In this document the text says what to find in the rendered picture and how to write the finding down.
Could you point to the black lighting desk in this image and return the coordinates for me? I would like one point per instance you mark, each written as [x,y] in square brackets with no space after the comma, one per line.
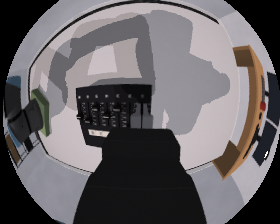
[107,101]

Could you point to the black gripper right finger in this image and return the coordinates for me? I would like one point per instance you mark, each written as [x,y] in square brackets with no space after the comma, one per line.
[147,120]

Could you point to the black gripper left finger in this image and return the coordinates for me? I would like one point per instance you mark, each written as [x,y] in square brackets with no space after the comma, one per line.
[136,119]

